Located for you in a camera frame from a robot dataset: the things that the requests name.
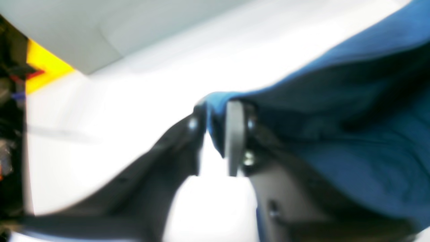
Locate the dark blue t-shirt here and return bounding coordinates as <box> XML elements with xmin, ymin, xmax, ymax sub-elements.
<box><xmin>205</xmin><ymin>0</ymin><xmax>430</xmax><ymax>230</ymax></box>

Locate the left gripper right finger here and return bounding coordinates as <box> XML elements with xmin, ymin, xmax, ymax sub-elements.
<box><xmin>225</xmin><ymin>100</ymin><xmax>418</xmax><ymax>242</ymax></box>

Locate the yellow object at table corner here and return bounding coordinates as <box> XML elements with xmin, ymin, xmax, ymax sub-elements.
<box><xmin>26</xmin><ymin>39</ymin><xmax>74</xmax><ymax>95</ymax></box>

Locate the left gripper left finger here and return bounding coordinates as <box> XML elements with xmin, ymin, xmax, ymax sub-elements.
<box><xmin>20</xmin><ymin>104</ymin><xmax>206</xmax><ymax>242</ymax></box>

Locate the white table side panel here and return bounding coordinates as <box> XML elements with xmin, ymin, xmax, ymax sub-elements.
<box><xmin>0</xmin><ymin>0</ymin><xmax>247</xmax><ymax>74</ymax></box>

